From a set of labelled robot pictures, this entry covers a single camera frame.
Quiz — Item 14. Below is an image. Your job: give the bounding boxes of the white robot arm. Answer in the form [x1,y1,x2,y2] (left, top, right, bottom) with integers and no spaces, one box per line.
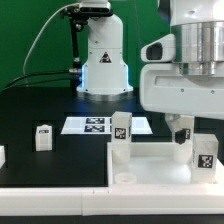
[78,0,224,120]

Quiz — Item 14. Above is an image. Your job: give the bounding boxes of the black camera stand pole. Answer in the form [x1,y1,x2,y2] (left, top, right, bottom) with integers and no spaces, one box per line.
[70,19,82,91]

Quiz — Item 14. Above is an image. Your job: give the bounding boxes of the grey camera on stand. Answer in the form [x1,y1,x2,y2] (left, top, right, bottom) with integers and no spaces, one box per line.
[61,0,112,17]

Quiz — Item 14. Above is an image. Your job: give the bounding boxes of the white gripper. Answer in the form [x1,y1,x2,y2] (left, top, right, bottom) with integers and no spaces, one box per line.
[140,63,224,145]

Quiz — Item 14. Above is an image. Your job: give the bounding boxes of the white front fence bar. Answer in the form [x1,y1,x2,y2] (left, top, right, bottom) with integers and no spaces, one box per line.
[0,185,224,216]

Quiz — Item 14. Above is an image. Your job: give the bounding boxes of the black cable lower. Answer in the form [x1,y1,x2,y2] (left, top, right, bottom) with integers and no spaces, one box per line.
[0,78,73,94]

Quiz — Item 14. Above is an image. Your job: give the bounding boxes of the white square table top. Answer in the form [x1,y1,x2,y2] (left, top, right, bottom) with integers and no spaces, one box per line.
[106,141,224,188]

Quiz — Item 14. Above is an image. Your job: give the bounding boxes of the white right fence bar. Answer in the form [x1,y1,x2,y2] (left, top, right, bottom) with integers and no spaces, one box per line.
[216,160,224,186]

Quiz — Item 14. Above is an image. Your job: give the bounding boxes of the white left fence stub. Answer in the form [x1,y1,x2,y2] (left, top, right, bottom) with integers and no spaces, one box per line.
[0,146,7,169]

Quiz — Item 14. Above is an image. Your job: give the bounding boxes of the black cable upper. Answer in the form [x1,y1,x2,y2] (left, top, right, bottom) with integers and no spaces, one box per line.
[4,70,73,89]

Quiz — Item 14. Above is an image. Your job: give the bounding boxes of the black cable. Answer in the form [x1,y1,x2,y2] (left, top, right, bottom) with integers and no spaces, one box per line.
[4,70,73,89]
[0,78,73,94]

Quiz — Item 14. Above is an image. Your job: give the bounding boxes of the grey camera cable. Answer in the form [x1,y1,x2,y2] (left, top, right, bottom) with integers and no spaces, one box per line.
[21,2,81,88]

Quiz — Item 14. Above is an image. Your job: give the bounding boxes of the white fence bar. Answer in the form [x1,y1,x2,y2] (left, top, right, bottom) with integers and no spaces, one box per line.
[0,185,224,216]
[216,160,224,186]

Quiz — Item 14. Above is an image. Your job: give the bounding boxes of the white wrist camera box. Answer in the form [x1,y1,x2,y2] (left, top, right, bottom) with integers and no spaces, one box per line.
[140,34,176,62]

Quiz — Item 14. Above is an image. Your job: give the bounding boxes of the white base sheet with tag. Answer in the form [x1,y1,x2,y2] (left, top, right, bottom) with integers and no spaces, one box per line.
[61,117,152,135]

